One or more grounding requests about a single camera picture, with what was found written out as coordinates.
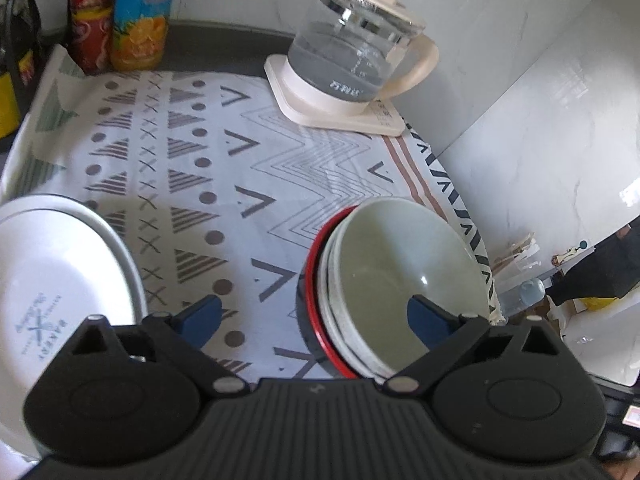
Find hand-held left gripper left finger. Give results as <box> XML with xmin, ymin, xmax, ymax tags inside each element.
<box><xmin>70</xmin><ymin>295</ymin><xmax>251</xmax><ymax>397</ymax></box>

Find white bowl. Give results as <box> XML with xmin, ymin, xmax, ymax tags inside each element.
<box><xmin>316</xmin><ymin>207</ymin><xmax>401</xmax><ymax>381</ymax></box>

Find plain white plate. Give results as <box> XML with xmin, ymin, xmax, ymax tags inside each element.
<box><xmin>0</xmin><ymin>194</ymin><xmax>150</xmax><ymax>333</ymax></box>

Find cream kettle base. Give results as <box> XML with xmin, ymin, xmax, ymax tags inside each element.
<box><xmin>264</xmin><ymin>54</ymin><xmax>407</xmax><ymax>137</ymax></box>

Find yellow container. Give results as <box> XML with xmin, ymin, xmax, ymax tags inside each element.
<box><xmin>0</xmin><ymin>71</ymin><xmax>25</xmax><ymax>137</ymax></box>

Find red-rimmed bowl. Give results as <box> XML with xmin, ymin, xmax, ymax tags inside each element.
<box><xmin>297</xmin><ymin>205</ymin><xmax>362</xmax><ymax>380</ymax></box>

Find pale green bowl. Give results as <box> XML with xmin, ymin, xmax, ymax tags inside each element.
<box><xmin>327</xmin><ymin>197</ymin><xmax>495</xmax><ymax>380</ymax></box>

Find glass kettle with cream lid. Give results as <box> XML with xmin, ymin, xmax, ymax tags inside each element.
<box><xmin>288</xmin><ymin>0</ymin><xmax>441</xmax><ymax>103</ymax></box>

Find patterned white tablecloth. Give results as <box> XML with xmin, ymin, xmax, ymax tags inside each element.
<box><xmin>0</xmin><ymin>44</ymin><xmax>503</xmax><ymax>466</ymax></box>

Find black bag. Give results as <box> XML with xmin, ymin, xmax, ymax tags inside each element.
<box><xmin>545</xmin><ymin>214</ymin><xmax>640</xmax><ymax>311</ymax></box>

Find dark glass bottle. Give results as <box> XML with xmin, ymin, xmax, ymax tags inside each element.
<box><xmin>0</xmin><ymin>0</ymin><xmax>43</xmax><ymax>86</ymax></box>

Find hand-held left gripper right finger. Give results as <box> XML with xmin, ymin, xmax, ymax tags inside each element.
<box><xmin>384</xmin><ymin>295</ymin><xmax>562</xmax><ymax>396</ymax></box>

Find orange juice bottle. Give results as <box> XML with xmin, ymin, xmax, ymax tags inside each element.
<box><xmin>110</xmin><ymin>0</ymin><xmax>183</xmax><ymax>72</ymax></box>

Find clear plastic bottle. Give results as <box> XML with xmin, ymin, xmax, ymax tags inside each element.
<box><xmin>500</xmin><ymin>277</ymin><xmax>547</xmax><ymax>317</ymax></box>

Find white plate with crossed-utensils print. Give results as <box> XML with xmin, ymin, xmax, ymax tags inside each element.
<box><xmin>0</xmin><ymin>225</ymin><xmax>138</xmax><ymax>463</ymax></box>

